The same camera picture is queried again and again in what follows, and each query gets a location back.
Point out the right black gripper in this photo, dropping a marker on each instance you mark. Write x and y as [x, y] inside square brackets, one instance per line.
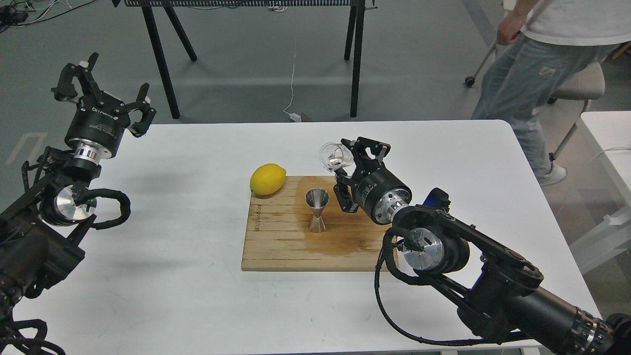
[372, 187]

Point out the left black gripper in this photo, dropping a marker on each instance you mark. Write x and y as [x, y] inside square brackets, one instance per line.
[95, 120]

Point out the small clear glass cup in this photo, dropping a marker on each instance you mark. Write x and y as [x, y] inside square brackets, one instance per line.
[333, 156]

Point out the steel double jigger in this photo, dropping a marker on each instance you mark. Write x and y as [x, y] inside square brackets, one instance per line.
[317, 199]

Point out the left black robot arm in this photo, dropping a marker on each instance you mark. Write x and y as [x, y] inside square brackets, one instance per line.
[41, 231]

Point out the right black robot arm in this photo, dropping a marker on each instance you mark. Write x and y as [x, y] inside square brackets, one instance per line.
[497, 292]

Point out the wooden cutting board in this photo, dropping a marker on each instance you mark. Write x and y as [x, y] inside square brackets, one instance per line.
[278, 239]

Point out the yellow lemon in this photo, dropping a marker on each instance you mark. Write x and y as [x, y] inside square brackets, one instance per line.
[267, 179]

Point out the person in jeans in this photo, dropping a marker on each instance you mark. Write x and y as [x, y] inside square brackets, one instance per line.
[547, 41]

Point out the beige chair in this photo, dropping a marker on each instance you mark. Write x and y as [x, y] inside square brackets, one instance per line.
[585, 86]

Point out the white side table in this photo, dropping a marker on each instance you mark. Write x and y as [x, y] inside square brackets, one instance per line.
[608, 134]

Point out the black metal table frame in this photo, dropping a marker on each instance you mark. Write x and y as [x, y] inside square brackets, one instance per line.
[259, 44]

